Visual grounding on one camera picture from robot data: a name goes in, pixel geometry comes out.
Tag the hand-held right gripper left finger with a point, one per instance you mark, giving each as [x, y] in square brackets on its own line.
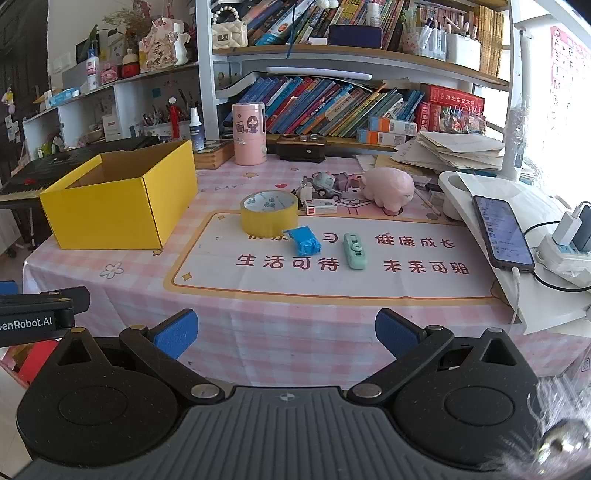
[178, 336]

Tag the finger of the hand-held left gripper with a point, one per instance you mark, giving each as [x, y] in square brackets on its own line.
[7, 288]
[69, 296]

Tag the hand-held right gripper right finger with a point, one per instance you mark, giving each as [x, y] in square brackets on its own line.
[396, 333]

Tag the mint green stapler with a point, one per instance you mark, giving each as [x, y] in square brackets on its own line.
[355, 251]

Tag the yellow cardboard box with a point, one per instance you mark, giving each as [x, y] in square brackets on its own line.
[115, 217]

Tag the small blue plastic toy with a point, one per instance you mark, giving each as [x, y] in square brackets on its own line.
[302, 242]

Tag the yellow tape roll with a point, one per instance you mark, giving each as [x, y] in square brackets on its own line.
[258, 221]

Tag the pink pig plush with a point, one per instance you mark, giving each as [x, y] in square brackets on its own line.
[388, 187]

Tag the white eraser box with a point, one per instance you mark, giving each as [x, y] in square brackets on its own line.
[321, 206]

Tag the grey toy car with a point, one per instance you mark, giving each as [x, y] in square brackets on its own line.
[325, 184]

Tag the red bag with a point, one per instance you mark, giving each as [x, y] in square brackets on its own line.
[25, 364]

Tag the black keyboard piano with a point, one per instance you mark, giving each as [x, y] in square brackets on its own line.
[41, 173]

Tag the pencil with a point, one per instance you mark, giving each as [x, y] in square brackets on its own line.
[429, 202]

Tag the black smartphone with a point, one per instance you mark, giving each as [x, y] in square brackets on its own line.
[503, 233]

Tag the large white paper sheet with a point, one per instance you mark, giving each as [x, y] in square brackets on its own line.
[545, 300]

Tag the tan notebook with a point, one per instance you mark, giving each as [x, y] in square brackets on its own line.
[392, 164]

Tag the white box with red label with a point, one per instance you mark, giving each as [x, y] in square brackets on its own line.
[112, 128]

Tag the wooden chessboard box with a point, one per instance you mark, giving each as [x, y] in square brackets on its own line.
[212, 156]

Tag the grey fuzzy cloth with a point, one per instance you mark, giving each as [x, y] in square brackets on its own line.
[563, 415]

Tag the stack of paper envelopes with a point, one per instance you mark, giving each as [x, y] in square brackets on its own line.
[452, 147]

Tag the white pen cup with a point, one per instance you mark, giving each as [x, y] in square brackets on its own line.
[173, 130]

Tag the orange white blue box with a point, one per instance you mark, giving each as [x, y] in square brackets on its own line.
[381, 137]
[392, 125]

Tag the blue tissue pack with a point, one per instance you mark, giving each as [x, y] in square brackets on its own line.
[64, 98]

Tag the white charger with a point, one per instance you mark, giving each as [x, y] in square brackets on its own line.
[567, 226]

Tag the red tassel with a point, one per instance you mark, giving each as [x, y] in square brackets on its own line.
[174, 122]

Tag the white cube shelf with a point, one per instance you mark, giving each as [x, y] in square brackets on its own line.
[124, 99]

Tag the white spray bottle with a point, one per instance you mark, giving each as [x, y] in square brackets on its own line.
[197, 131]

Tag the black and brown case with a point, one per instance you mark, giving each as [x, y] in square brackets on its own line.
[300, 150]

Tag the pink cylinder canister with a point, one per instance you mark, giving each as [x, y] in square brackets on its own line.
[249, 138]

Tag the dark grey charger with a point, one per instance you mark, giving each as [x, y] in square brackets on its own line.
[584, 233]

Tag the pink tin box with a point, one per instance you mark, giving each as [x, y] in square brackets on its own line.
[111, 74]

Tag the white lotion bottle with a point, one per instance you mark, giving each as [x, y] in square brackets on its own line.
[93, 69]

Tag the dark wooden door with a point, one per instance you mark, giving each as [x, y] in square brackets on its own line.
[23, 55]

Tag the red boxed books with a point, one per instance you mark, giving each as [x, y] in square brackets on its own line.
[452, 106]

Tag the row of colourful slanted books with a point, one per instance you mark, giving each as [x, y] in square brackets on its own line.
[323, 106]

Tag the red round doll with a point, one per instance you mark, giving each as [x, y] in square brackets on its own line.
[130, 65]

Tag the white desk bookshelf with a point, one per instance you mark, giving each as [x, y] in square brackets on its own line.
[207, 92]

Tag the dried flower bunch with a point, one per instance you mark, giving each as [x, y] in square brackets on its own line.
[129, 21]

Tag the white pen holder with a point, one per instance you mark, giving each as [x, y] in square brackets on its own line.
[463, 51]

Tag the pink pen holder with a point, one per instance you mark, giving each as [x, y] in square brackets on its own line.
[415, 41]

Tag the dark blue case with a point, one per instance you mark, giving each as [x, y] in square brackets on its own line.
[355, 36]

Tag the row of yellow books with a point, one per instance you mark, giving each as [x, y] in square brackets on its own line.
[491, 41]

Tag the white quilted pearl handbag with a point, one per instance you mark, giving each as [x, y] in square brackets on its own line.
[229, 33]

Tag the row of upright shelf books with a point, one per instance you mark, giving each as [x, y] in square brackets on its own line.
[314, 18]

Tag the alphabet wall poster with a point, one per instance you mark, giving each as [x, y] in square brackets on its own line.
[568, 83]

